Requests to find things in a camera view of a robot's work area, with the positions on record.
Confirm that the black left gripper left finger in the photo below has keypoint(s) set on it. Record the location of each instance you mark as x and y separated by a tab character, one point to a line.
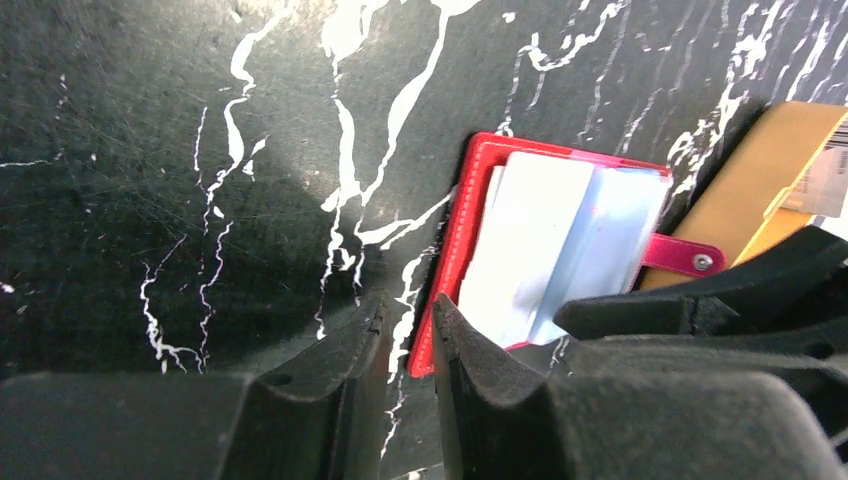
316	416

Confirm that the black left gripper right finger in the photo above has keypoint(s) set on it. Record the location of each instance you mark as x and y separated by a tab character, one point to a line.
642	408

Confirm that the red leather card holder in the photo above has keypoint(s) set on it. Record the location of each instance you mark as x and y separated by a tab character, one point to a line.
535	225

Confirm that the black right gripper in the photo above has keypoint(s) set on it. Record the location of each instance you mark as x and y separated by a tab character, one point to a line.
783	312

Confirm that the orange oval tray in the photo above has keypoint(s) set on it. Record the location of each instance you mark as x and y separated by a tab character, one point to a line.
751	204

